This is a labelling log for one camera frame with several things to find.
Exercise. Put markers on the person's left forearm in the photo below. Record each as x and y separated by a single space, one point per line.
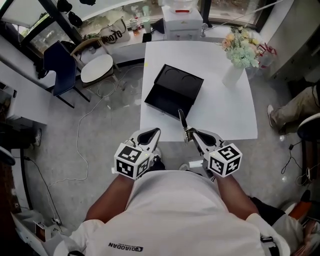
110 200

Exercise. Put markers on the black tablet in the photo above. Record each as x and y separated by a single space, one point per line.
147 37

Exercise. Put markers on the white roller blind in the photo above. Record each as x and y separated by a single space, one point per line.
22 12

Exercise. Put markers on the person's white t-shirt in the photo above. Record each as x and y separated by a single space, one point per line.
175 220

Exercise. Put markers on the clear water bottle red label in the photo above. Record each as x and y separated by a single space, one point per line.
180 5

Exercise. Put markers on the orange white chair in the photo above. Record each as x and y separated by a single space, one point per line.
302 210

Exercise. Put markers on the black stool white cushion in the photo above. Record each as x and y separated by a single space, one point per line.
308 127

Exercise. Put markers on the pastel flower bouquet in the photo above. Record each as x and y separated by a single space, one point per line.
241 50

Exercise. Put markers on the black bag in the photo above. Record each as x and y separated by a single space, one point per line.
158 26

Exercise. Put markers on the bottle with orange liquid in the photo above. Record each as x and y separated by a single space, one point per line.
134 28

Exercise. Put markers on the white water dispenser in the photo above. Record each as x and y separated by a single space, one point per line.
181 25

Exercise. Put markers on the white power strip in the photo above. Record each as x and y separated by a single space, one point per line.
56 221

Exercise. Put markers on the black cap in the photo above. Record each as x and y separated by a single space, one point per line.
87 2
75 19
64 5

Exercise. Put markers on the grey locker cabinet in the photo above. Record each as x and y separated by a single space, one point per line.
292 37

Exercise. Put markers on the dark blue chair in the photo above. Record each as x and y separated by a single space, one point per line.
61 72

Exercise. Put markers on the white box orange panel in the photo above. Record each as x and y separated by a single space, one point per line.
40 232

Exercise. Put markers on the white vase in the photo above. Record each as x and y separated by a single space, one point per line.
232 76

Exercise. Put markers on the person's right forearm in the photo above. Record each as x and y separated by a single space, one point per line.
235 197

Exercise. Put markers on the white side desk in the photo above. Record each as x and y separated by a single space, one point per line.
22 95

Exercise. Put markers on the person's shoe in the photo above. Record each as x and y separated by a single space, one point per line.
190 165
38 137
158 161

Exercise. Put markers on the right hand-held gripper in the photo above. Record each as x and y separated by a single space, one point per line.
225 160

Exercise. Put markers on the small silver stand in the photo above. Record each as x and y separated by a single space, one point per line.
204 28

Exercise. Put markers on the person's right shoe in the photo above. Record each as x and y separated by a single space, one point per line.
190 165

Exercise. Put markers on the black box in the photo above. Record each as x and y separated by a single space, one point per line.
180 86

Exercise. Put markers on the pale green tumbler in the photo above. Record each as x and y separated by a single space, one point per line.
148 26

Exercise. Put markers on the person's left shoe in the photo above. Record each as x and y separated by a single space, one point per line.
158 161

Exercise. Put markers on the green plant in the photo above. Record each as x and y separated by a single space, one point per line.
91 37

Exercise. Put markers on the wooden chair white cushion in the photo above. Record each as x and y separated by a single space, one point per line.
96 68

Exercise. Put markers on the beige printed tote bag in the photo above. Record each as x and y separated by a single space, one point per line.
116 33

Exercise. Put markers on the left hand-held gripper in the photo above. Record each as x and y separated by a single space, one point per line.
132 162

